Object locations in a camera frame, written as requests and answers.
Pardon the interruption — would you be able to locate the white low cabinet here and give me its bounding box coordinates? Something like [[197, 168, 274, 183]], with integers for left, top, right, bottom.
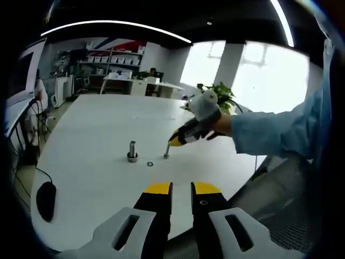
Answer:
[[51, 75, 75, 109]]

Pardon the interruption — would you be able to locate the thick threaded steel stud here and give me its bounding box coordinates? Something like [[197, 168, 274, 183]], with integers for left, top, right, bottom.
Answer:
[[127, 140, 139, 163]]

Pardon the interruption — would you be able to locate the short ceiling light strip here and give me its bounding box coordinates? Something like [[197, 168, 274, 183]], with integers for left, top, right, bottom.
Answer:
[[269, 0, 295, 48]]

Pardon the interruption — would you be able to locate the white office desk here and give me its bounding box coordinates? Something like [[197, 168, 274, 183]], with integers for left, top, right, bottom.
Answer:
[[100, 73, 185, 97]]

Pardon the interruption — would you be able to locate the black computer mouse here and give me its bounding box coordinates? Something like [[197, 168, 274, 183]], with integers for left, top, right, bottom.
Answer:
[[36, 181, 58, 223]]

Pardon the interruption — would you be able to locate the long curved ceiling light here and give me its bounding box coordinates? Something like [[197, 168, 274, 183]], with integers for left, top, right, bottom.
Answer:
[[40, 19, 193, 44]]

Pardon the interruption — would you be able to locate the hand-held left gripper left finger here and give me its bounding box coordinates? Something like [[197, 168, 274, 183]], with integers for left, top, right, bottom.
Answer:
[[55, 181, 174, 259]]

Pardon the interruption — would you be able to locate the white laptop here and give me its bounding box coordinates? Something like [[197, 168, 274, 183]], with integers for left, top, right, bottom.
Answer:
[[4, 37, 48, 136]]

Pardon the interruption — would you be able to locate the grey mesh office chair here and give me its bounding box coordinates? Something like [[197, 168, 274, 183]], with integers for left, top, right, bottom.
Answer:
[[231, 153, 325, 255]]

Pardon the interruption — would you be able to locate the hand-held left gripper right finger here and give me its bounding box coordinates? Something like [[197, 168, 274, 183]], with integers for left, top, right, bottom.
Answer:
[[190, 181, 305, 259]]

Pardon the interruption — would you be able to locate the white swivel chair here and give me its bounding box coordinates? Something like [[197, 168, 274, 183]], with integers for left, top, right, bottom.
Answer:
[[75, 76, 91, 94]]

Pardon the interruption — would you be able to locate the black mouse cable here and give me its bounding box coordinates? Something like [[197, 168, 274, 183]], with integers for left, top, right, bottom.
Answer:
[[34, 167, 54, 185]]

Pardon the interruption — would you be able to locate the green potted plant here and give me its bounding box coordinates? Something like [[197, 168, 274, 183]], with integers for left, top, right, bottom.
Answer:
[[196, 81, 237, 114]]

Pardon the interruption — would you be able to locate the person's right hand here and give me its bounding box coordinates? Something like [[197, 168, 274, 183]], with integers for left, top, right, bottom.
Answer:
[[205, 113, 234, 141]]

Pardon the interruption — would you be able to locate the storage shelf with white bins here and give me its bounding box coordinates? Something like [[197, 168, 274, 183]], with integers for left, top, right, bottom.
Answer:
[[77, 40, 148, 77]]

